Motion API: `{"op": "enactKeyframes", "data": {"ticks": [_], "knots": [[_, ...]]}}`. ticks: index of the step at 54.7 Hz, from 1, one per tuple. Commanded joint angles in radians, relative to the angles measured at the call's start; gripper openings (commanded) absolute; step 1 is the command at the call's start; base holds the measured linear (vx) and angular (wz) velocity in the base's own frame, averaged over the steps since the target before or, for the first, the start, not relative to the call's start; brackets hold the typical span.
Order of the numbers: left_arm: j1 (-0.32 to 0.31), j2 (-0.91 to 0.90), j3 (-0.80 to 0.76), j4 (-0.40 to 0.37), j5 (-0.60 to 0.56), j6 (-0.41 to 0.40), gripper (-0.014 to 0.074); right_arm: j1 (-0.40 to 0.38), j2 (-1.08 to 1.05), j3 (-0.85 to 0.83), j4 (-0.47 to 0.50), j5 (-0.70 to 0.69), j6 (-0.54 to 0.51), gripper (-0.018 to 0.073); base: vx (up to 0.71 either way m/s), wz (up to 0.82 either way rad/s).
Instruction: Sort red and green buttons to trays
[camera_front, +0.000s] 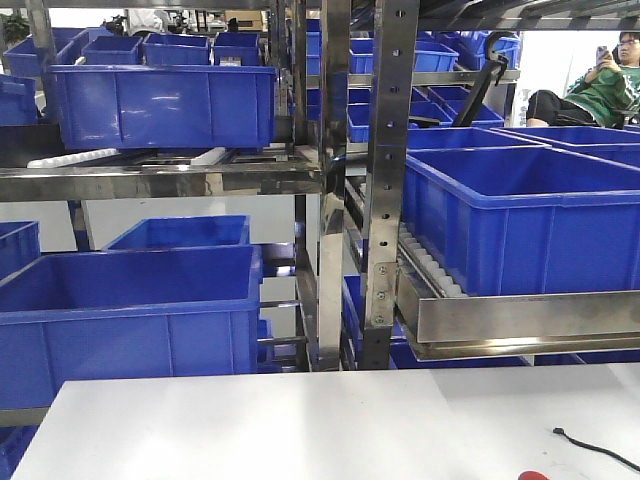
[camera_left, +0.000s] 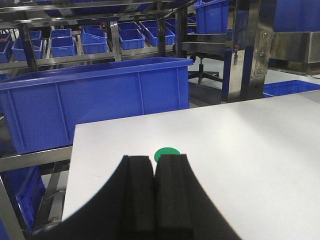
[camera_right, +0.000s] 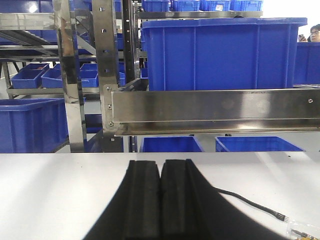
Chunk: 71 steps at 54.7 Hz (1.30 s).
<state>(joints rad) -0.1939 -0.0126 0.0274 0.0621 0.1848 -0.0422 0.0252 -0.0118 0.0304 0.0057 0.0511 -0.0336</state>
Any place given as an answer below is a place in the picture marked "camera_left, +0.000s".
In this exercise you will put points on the blue bin on floor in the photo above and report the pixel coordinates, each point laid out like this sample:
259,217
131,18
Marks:
288,87

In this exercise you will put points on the stainless steel shelf rack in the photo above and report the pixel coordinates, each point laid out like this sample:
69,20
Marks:
246,30

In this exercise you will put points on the green push button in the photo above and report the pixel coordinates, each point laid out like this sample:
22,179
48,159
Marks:
165,151

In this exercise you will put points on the large blue plastic bin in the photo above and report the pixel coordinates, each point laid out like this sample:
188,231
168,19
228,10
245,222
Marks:
43,108

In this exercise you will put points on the blue bin upper right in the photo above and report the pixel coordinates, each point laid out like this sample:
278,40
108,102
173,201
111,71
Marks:
212,16

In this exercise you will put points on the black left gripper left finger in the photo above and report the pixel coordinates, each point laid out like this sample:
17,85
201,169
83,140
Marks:
123,209

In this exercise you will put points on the black office chair base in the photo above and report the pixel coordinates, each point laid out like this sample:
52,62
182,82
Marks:
201,74

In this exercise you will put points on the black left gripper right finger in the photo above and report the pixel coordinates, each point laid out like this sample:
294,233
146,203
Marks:
184,211

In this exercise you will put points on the blue bin lower shelf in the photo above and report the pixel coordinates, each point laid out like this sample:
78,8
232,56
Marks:
25,189

